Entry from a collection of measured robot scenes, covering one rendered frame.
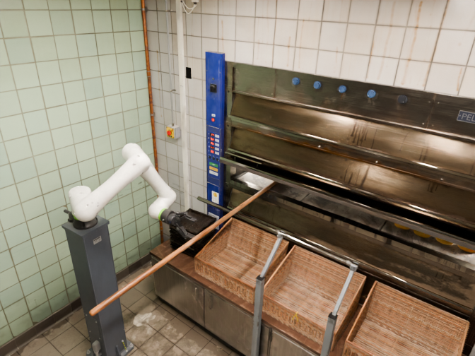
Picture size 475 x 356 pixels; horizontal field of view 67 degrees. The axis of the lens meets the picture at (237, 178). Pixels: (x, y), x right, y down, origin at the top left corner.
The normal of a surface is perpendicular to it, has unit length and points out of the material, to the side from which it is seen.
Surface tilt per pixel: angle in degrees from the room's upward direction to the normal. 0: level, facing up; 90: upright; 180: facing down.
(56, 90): 90
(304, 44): 90
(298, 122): 70
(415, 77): 90
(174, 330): 0
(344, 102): 90
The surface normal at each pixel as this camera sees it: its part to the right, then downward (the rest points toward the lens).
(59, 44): 0.80, 0.29
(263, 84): -0.59, 0.39
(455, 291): -0.56, 0.02
